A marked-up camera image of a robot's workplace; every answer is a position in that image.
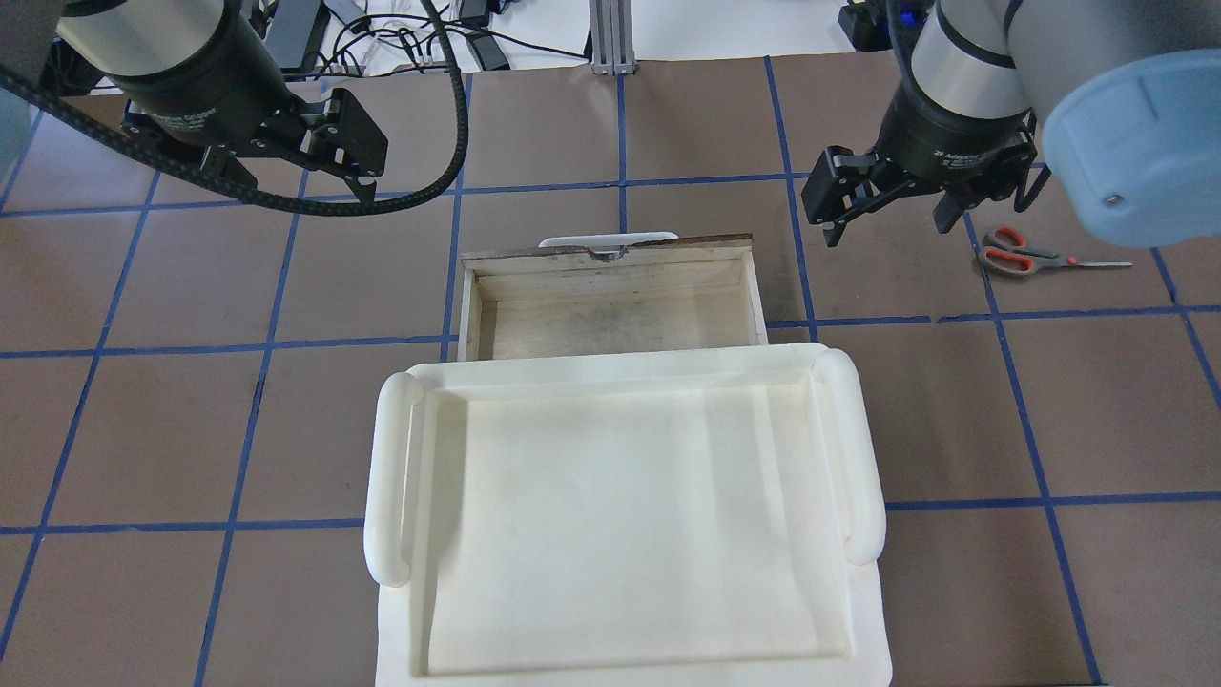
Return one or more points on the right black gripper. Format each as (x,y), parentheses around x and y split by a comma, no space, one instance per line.
(949,136)

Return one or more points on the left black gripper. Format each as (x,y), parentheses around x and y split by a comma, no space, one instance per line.
(196,98)

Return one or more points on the orange grey scissors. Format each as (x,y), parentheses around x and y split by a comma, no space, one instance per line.
(1006,252)

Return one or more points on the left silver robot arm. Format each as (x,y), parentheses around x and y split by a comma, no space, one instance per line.
(94,31)

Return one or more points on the wooden drawer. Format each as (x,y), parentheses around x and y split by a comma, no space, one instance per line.
(688,293)

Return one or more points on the white plastic tray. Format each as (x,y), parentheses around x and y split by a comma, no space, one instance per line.
(708,517)

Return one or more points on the white drawer handle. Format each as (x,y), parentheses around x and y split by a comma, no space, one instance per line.
(607,243)

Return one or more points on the aluminium frame post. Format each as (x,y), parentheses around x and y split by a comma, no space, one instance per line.
(612,51)

